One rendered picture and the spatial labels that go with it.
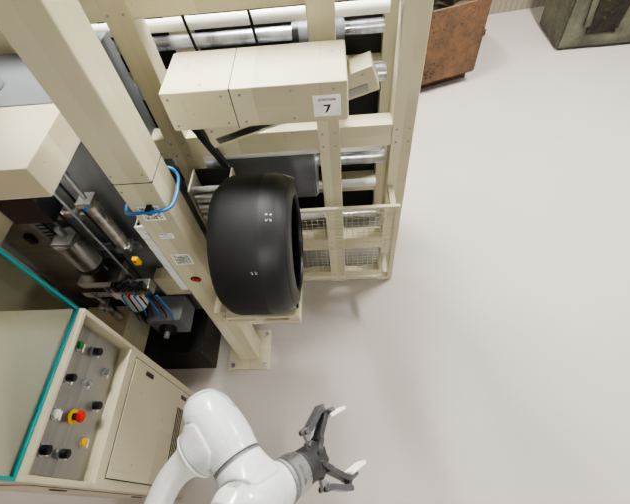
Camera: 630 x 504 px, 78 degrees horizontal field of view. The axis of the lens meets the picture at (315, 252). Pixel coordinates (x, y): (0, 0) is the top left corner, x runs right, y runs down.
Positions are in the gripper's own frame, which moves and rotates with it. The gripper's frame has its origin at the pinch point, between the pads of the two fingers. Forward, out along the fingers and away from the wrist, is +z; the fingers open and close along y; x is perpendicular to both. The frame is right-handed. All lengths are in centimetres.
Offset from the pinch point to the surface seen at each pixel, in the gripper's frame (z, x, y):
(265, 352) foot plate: 101, 124, 42
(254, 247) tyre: 9, 18, 64
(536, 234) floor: 250, -34, 51
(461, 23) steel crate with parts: 269, -65, 248
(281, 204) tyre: 19, 7, 76
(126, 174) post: -26, 25, 92
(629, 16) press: 417, -187, 224
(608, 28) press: 415, -169, 225
